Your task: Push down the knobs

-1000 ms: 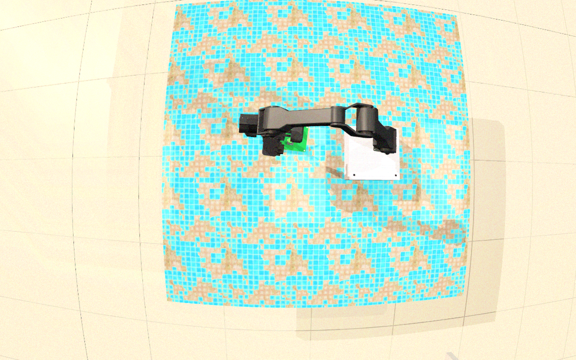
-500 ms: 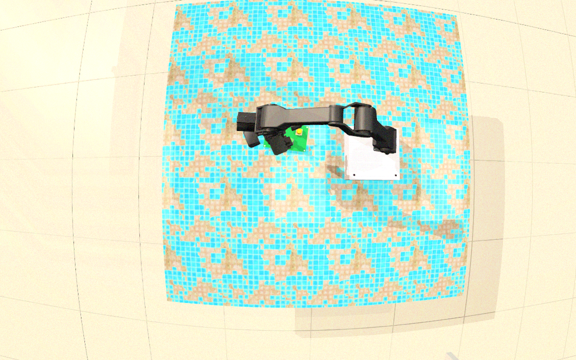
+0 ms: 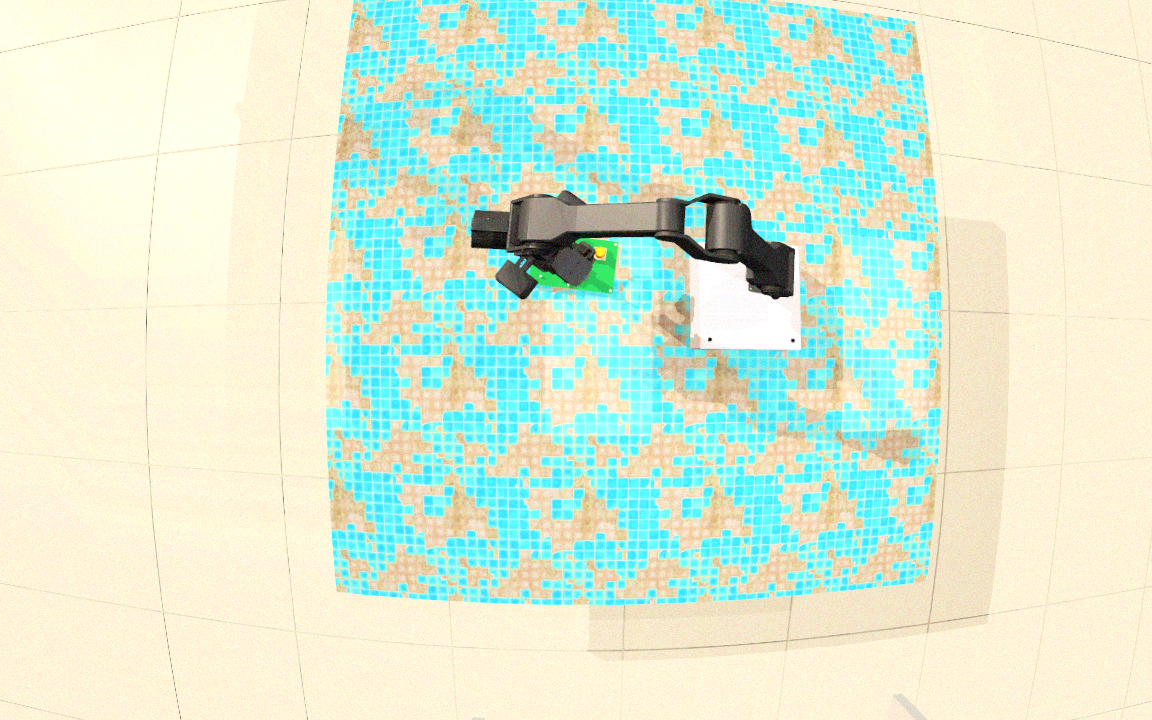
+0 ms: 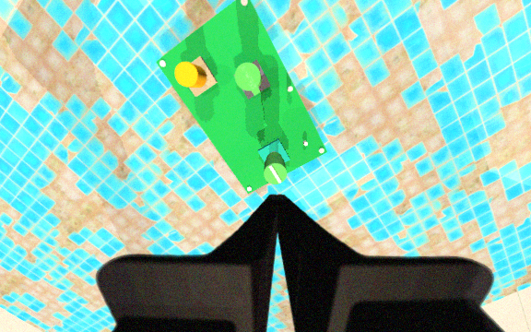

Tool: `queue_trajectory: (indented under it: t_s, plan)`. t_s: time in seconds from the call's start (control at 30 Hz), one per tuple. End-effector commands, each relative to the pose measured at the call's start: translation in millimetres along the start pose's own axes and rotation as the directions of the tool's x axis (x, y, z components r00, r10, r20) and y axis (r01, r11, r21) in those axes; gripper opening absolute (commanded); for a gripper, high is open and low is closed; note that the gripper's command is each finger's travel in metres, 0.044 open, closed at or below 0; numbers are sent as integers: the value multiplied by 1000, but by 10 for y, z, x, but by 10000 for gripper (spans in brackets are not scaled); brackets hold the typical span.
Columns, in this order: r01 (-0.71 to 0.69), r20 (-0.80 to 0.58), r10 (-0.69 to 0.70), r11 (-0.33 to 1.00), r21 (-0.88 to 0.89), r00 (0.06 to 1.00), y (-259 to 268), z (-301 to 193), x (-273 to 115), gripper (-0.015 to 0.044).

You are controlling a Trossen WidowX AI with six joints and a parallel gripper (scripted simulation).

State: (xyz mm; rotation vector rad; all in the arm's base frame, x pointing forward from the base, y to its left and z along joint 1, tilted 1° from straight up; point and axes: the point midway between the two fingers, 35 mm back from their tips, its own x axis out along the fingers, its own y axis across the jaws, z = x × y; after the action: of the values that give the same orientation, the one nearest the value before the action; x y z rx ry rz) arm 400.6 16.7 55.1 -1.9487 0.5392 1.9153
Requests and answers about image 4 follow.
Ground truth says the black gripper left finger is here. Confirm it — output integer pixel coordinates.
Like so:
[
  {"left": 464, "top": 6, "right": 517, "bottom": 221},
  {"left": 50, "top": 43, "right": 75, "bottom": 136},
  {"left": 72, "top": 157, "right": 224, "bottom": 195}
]
[{"left": 96, "top": 195, "right": 278, "bottom": 332}]

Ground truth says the green circuit board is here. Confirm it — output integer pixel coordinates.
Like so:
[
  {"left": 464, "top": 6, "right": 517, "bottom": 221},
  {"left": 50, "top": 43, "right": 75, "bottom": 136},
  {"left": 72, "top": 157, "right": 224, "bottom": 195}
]
[{"left": 156, "top": 0, "right": 327, "bottom": 194}]

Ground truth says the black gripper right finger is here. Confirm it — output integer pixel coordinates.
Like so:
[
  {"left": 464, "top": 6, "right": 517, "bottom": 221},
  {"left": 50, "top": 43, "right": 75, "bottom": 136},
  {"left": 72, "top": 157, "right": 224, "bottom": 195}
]
[{"left": 277, "top": 195, "right": 495, "bottom": 332}]

